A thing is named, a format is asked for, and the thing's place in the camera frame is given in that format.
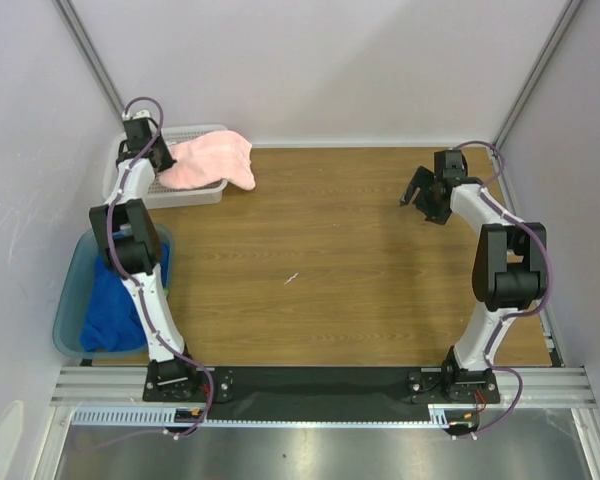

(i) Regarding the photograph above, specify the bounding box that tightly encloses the blue translucent plastic tub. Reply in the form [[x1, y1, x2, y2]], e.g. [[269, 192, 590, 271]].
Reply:
[[52, 230, 147, 360]]

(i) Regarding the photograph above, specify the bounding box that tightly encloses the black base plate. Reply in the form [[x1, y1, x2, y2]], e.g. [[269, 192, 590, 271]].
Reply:
[[142, 365, 501, 422]]

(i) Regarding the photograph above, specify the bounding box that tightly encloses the right aluminium frame post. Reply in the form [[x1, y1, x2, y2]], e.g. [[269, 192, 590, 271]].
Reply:
[[494, 0, 585, 147]]

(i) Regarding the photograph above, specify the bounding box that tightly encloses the aluminium frame post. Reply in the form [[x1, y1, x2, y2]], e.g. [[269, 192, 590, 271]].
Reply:
[[494, 0, 585, 147], [51, 0, 125, 128]]

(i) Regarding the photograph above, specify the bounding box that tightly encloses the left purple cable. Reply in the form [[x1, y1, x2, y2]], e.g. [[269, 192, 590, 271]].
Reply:
[[74, 96, 216, 451]]

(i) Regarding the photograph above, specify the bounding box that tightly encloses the small white scrap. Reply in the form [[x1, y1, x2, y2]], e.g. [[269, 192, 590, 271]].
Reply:
[[284, 272, 299, 285]]

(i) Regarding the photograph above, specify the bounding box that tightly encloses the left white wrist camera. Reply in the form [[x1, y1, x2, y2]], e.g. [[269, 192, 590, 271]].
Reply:
[[121, 109, 152, 122]]

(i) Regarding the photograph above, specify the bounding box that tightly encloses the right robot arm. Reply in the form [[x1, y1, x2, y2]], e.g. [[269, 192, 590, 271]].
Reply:
[[400, 148, 550, 404]]

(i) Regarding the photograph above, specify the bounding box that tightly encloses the left aluminium frame post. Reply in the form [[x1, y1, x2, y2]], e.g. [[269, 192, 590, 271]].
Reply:
[[51, 0, 125, 128]]

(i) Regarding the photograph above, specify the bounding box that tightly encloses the white perforated plastic basket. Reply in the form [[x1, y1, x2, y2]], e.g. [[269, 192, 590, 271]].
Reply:
[[102, 127, 228, 210]]

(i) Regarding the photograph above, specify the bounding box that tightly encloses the pink towel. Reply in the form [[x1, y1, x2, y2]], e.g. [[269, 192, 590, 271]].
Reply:
[[158, 130, 256, 191]]

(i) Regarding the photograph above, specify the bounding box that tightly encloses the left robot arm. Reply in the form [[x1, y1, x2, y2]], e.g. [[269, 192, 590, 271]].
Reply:
[[89, 110, 200, 403]]

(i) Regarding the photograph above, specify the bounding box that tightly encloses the blue towel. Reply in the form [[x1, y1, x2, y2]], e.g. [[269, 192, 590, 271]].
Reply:
[[80, 255, 147, 352]]

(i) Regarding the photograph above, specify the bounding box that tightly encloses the slotted aluminium rail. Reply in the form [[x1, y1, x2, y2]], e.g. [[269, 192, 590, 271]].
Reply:
[[51, 366, 596, 431]]

